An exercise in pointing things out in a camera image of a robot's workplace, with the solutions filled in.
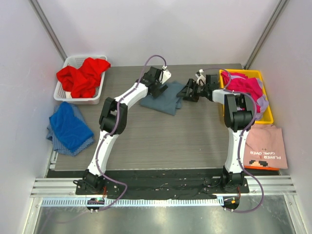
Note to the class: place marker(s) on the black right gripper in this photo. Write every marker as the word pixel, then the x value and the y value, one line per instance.
pixel 195 88

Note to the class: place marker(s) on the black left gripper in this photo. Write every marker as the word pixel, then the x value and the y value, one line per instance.
pixel 157 87

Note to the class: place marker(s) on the grey-blue t shirt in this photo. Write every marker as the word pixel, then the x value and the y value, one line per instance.
pixel 167 102

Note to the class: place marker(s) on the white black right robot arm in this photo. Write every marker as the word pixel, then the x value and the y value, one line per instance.
pixel 239 116

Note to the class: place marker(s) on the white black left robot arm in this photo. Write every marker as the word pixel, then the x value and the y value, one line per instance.
pixel 113 120

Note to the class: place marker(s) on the magenta pink t shirt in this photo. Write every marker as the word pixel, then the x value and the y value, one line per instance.
pixel 241 83

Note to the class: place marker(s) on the lavender purple t shirt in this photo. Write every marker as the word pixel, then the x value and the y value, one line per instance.
pixel 261 105

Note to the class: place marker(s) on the yellow plastic tray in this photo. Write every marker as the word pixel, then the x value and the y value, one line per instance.
pixel 267 116

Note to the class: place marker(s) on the red t shirt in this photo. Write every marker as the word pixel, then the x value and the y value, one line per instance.
pixel 82 82

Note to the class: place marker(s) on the light pink folded t shirt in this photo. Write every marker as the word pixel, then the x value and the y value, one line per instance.
pixel 265 147

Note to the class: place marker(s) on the white perforated plastic basket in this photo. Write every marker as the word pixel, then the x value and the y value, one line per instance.
pixel 76 61

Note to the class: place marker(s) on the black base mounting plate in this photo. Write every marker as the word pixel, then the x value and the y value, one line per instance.
pixel 176 184

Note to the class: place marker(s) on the orange folded t shirt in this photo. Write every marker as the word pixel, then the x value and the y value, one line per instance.
pixel 262 168

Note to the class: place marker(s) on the blue patterned cloth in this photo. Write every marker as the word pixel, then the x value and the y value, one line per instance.
pixel 58 146

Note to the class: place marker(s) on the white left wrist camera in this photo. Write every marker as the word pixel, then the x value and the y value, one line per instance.
pixel 165 74

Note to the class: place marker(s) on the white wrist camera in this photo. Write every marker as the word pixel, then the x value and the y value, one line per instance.
pixel 201 80
pixel 165 74

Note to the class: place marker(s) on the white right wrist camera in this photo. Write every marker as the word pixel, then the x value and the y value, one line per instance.
pixel 201 80

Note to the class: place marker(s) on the right aluminium corner post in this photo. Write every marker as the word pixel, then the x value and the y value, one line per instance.
pixel 277 12

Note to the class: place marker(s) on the aluminium corner post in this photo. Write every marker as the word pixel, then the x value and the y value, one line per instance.
pixel 48 28
pixel 277 12

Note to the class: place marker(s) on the aluminium front frame rail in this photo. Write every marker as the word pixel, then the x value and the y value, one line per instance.
pixel 63 187

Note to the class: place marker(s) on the left aluminium corner post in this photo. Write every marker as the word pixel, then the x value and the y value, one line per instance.
pixel 48 28

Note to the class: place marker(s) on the white slotted cable duct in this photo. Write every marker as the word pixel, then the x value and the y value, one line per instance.
pixel 96 202

